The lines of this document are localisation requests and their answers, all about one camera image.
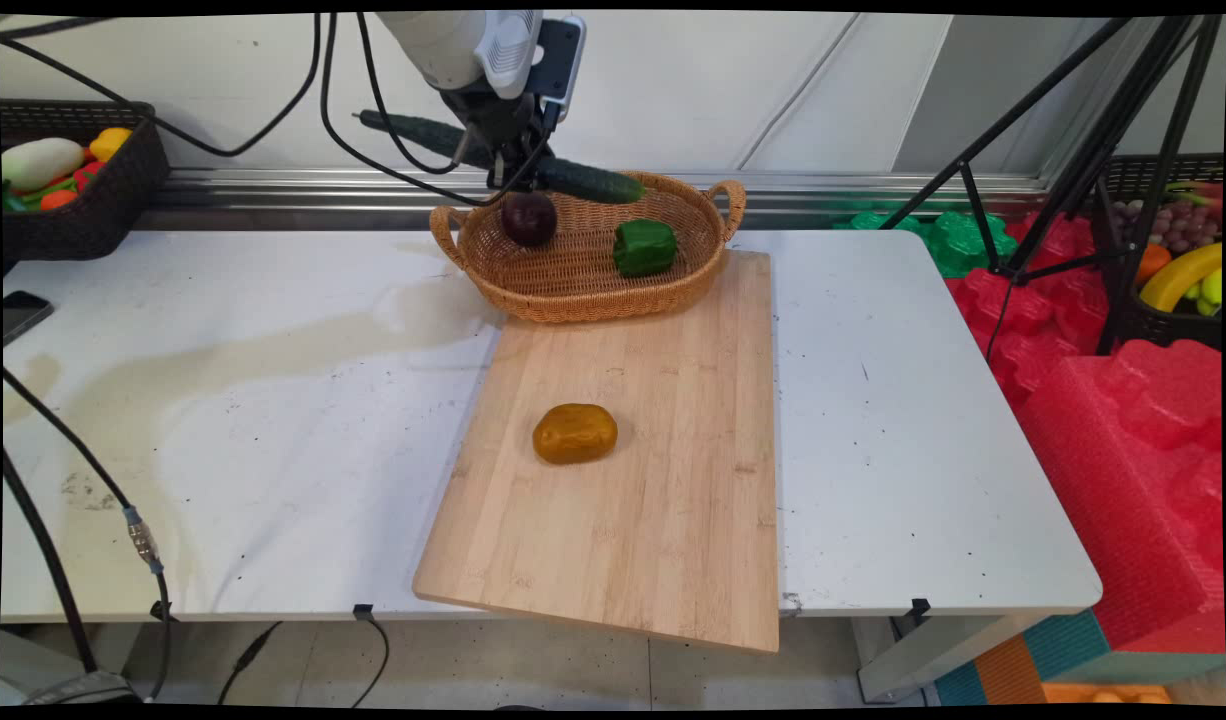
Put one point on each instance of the small yellow green fruit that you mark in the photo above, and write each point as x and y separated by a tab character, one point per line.
1212	287

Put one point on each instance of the black smartphone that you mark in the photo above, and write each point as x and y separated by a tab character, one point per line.
25	315

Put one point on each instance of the orange fruit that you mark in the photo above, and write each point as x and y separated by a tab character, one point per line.
1151	263

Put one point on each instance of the wooden cutting board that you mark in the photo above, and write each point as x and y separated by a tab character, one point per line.
623	530

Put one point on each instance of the black table edge clip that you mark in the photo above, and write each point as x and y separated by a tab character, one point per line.
919	607
161	611
363	611

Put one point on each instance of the black woven vegetable basket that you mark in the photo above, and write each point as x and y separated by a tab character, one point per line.
93	225

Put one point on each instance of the aluminium wall rail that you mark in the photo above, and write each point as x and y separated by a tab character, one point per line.
823	190

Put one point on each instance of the green bell pepper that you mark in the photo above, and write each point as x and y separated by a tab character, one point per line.
644	248

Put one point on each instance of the grey metal floor bracket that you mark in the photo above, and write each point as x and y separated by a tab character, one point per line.
83	690

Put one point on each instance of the orange floor object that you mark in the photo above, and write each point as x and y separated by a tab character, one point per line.
1103	694

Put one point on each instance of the white table leg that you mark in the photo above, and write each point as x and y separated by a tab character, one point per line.
933	660

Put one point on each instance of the green foam mat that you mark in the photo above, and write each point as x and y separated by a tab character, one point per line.
958	245

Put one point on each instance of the red bell pepper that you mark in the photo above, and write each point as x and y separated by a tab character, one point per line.
89	175

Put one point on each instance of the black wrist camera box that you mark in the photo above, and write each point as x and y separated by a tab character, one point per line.
558	65

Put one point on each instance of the black tripod stand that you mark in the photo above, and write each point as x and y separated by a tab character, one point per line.
1093	150

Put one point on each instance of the red foam mat pile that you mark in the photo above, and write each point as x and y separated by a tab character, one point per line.
1123	470

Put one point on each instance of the yellow bell pepper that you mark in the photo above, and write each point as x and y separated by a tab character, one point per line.
111	144

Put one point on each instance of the white eggplant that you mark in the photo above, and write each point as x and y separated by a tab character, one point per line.
41	163

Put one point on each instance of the brown yellow potato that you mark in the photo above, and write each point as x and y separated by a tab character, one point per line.
574	434

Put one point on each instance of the yellow banana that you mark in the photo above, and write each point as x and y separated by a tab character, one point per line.
1178	275

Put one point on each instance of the green leafy vegetable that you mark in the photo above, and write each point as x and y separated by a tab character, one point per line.
18	198

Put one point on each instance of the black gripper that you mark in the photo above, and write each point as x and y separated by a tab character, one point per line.
503	120

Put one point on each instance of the teal and orange foam mat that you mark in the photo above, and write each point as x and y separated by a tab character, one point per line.
1058	650

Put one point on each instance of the red pink fruit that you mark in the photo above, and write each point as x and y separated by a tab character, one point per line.
1198	194

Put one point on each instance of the dark purple onion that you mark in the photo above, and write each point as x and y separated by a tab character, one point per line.
529	221

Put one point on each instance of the long dark green cucumber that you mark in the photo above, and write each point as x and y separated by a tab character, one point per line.
593	182

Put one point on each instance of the black mesh fruit basket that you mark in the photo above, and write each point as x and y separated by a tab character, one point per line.
1173	332

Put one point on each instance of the purple grape bunch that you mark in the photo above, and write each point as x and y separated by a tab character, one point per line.
1178	226

